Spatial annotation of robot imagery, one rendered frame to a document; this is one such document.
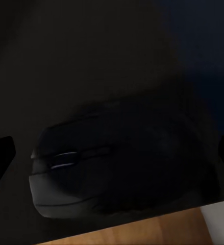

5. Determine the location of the mouse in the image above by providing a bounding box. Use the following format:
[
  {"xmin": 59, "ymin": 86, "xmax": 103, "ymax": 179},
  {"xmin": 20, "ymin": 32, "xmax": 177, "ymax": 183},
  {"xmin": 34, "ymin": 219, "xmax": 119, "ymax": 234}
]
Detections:
[{"xmin": 29, "ymin": 101, "xmax": 208, "ymax": 218}]

